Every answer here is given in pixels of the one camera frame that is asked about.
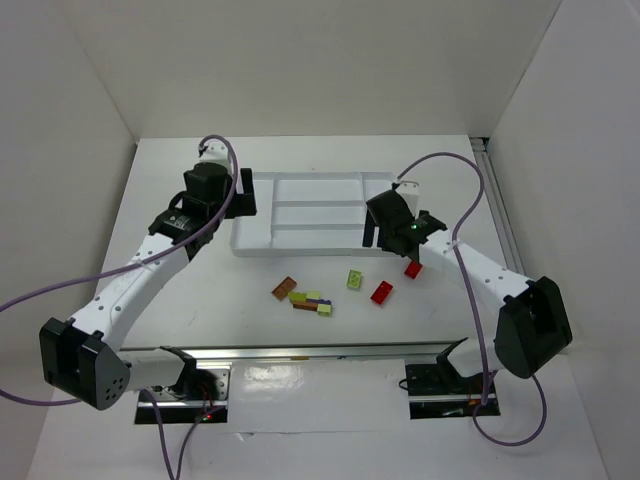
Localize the red lego brick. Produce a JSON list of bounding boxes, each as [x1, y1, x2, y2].
[[404, 261, 423, 280], [370, 281, 393, 306]]

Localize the purple lego plate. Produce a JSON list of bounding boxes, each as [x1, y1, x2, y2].
[[306, 298, 332, 305]]

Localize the brown lego plate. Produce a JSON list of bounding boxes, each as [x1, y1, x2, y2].
[[272, 277, 297, 301], [292, 301, 319, 311]]

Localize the curved green lego brick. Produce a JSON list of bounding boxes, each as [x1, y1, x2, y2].
[[288, 291, 307, 304]]

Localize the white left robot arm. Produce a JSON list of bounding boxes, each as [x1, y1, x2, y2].
[[39, 135, 257, 411]]

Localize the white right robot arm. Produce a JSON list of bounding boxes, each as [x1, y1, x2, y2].
[[362, 182, 573, 379]]

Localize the white compartment sorting tray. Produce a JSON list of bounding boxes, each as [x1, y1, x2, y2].
[[230, 172, 394, 258]]

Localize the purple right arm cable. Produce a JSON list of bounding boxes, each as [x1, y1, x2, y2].
[[397, 152, 548, 447]]

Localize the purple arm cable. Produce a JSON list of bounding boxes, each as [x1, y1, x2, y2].
[[0, 134, 237, 480], [397, 152, 548, 447]]

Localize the aluminium rail right side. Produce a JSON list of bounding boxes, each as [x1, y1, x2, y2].
[[469, 137, 527, 274]]

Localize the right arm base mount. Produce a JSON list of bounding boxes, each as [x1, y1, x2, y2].
[[398, 363, 483, 420]]

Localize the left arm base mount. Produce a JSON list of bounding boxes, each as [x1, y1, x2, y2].
[[132, 346, 231, 424]]

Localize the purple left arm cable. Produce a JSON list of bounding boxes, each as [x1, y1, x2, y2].
[[0, 134, 237, 480]]

